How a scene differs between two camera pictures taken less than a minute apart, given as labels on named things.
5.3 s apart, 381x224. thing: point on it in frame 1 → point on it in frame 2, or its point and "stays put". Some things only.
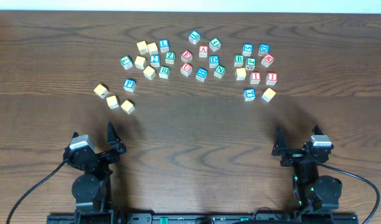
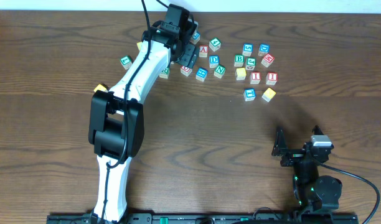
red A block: [203, 51] stays put
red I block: [271, 78] stays put
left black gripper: [116, 145] → [190, 57]
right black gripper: [281, 149] stays put
